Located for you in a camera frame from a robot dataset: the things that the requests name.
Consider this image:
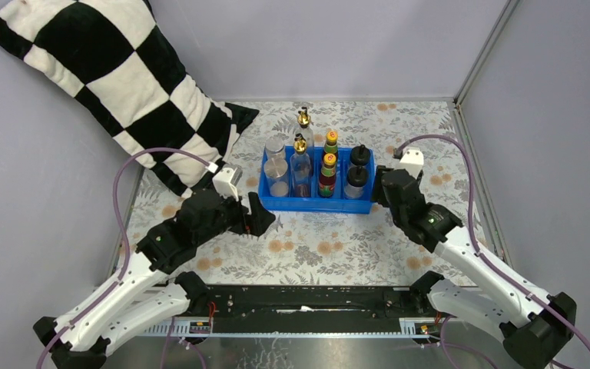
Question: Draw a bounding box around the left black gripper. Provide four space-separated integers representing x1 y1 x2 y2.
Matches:
196 187 277 248

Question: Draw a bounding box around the black-cap squeeze bottle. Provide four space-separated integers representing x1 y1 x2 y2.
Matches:
343 165 369 199
350 145 372 168

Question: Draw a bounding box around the blue plastic divided bin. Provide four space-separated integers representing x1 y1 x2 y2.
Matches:
258 147 376 214

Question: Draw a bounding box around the silver-lid glass shaker jar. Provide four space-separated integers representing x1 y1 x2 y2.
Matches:
264 158 290 198

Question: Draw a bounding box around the yellow-cap sauce bottle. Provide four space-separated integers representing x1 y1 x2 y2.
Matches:
323 130 338 158
318 153 337 198

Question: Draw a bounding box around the clear gold-cap bottle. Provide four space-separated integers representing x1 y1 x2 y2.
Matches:
290 134 312 198
297 106 315 150

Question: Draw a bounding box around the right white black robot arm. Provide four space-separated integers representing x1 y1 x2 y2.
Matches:
372 165 577 368

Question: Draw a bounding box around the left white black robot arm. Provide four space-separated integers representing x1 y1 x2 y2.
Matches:
33 189 276 368

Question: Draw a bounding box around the floral patterned table mat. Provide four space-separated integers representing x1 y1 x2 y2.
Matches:
121 100 499 287

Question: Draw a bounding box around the black white checkered pillow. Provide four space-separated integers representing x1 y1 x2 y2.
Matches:
0 1 258 198

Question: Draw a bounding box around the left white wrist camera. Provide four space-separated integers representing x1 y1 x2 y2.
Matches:
212 164 242 201

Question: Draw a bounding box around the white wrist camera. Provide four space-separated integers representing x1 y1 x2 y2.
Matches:
393 146 424 179
212 164 242 201

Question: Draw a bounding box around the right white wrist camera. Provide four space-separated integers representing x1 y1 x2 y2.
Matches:
393 146 424 179

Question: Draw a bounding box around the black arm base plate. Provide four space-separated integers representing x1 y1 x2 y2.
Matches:
178 284 445 335

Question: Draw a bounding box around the aluminium frame rail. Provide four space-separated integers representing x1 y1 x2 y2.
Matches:
87 286 542 340

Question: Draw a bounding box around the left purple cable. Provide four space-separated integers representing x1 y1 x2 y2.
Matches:
35 148 220 369

